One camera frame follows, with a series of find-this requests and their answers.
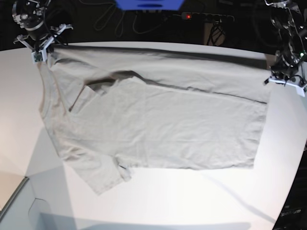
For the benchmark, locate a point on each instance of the black power strip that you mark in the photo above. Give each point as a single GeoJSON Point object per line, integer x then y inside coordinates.
{"type": "Point", "coordinates": [208, 18]}

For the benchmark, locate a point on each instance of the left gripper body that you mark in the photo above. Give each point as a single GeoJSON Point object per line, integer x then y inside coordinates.
{"type": "Point", "coordinates": [292, 75]}

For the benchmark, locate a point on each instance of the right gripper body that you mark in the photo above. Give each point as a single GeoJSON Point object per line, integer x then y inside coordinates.
{"type": "Point", "coordinates": [39, 48]}

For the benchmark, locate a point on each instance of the blue plastic mount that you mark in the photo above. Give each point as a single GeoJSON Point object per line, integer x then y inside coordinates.
{"type": "Point", "coordinates": [140, 5]}

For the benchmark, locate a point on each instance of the light grey t-shirt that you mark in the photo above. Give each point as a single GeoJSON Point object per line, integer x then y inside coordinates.
{"type": "Point", "coordinates": [108, 110]}

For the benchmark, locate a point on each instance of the grey tray corner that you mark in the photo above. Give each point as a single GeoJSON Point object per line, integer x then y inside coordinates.
{"type": "Point", "coordinates": [12, 198]}

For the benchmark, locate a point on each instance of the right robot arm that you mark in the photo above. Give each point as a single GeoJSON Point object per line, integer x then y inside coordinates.
{"type": "Point", "coordinates": [44, 22]}

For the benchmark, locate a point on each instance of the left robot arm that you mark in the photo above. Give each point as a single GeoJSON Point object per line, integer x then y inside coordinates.
{"type": "Point", "coordinates": [291, 26]}

